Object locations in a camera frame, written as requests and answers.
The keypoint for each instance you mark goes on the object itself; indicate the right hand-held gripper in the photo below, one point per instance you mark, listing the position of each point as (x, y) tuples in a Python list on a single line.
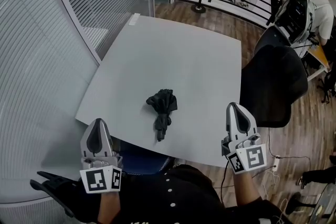
[(252, 158)]

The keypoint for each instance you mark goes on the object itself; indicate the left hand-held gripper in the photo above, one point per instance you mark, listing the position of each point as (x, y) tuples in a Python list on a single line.
[(95, 181)]

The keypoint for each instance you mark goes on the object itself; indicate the black umbrella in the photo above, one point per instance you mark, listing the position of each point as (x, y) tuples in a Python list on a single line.
[(162, 105)]

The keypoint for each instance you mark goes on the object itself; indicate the person's left forearm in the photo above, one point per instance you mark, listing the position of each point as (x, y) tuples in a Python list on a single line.
[(109, 207)]

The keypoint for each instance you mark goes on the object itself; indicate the person's right forearm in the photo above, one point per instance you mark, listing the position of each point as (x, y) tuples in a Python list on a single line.
[(245, 189)]

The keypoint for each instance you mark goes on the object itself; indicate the blue fabric chair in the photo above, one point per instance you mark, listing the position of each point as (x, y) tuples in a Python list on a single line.
[(141, 160)]

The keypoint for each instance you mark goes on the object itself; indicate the black high-back office chair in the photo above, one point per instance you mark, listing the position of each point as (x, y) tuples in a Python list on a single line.
[(273, 86)]

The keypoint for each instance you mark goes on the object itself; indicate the white power strip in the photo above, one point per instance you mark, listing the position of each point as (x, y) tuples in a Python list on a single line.
[(276, 162)]

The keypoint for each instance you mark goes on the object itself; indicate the black mesh office chair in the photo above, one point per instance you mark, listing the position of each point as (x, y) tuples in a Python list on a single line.
[(65, 196)]

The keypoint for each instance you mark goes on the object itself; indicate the white table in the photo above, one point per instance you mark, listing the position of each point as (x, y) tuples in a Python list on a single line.
[(178, 60)]

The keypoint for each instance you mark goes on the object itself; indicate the dark grey chair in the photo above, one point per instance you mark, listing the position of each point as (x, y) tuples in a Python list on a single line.
[(273, 36)]

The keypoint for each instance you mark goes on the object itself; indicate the person's black buttoned clothing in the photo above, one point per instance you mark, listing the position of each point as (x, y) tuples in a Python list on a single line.
[(170, 199)]

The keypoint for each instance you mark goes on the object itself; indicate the small black swivel chair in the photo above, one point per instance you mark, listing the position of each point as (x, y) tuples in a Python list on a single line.
[(329, 86)]

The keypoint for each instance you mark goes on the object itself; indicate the wooden desk with white legs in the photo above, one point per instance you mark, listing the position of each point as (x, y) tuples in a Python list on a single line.
[(319, 56)]

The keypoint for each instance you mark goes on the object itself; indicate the round glass side table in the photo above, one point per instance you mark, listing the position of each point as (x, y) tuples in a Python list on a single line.
[(326, 204)]

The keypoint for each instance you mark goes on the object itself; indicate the grey backpack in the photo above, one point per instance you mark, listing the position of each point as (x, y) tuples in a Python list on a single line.
[(296, 15)]

